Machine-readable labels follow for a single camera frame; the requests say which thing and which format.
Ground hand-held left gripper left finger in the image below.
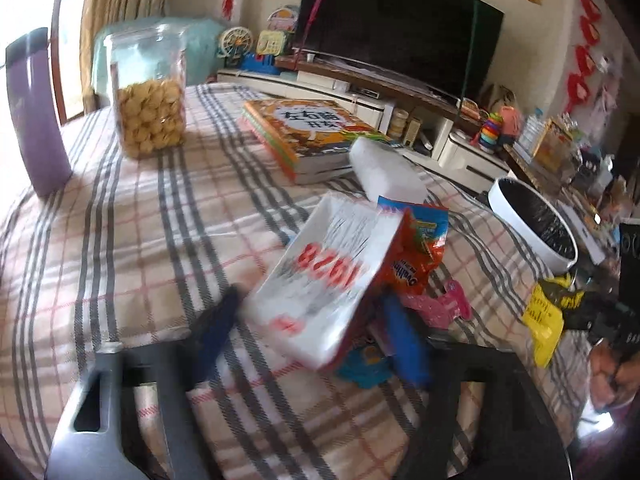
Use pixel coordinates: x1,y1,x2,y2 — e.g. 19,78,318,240
45,284,241,480

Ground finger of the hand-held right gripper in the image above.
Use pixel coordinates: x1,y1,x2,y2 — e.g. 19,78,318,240
552,287,608,333

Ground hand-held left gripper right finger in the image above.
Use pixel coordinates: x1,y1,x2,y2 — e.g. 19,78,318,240
380,292,571,480

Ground yellow snack packet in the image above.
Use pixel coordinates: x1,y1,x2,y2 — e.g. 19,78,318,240
522,275,586,368

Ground pink dotted wrapper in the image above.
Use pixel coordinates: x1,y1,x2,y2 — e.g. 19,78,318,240
400,280,473,330

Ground orange snack wrapper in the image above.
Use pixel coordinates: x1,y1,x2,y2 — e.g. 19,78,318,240
372,195,451,297

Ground white trash bin black bag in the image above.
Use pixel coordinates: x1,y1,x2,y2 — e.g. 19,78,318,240
487,176,579,273

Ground large red white carton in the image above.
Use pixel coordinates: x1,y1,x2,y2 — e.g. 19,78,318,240
245,191,405,372

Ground white foam sleeve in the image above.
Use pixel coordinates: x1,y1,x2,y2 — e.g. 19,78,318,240
348,138,427,206

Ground person's right hand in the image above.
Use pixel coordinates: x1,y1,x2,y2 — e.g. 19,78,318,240
589,340,634,412

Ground plaid tablecloth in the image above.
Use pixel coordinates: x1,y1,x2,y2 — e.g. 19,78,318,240
0,82,601,480

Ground yellow printed box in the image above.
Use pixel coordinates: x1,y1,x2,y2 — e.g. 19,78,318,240
531,119,576,171

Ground stack of picture books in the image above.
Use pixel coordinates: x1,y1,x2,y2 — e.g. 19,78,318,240
241,99,393,185

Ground clear jar of cookies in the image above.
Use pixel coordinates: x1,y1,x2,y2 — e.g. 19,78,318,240
109,24,188,161

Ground white TV stand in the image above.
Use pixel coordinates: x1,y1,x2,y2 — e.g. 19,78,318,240
217,55,511,186

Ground blue toy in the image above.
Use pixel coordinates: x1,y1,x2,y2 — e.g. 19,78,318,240
240,55,276,73

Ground purple thermos bottle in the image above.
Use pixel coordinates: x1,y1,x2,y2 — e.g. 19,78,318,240
5,27,73,198

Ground green rod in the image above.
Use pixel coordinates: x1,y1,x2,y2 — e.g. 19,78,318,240
462,2,478,106

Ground ferris wheel toy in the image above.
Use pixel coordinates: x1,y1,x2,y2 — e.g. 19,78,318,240
217,27,251,68

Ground teal cloth covered furniture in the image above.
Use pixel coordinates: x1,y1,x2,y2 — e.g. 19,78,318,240
94,16,226,108

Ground green toy phone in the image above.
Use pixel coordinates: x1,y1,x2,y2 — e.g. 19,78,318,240
255,30,286,57

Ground house shaped toy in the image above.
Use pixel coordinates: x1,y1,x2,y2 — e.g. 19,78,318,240
267,6,300,33

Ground black television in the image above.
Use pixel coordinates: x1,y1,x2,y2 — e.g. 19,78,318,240
292,0,505,106

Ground rainbow stacking ring toy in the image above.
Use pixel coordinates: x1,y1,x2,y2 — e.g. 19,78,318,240
477,111,505,148

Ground wooden balcony door frame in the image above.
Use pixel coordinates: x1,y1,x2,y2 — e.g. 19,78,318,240
47,0,71,126

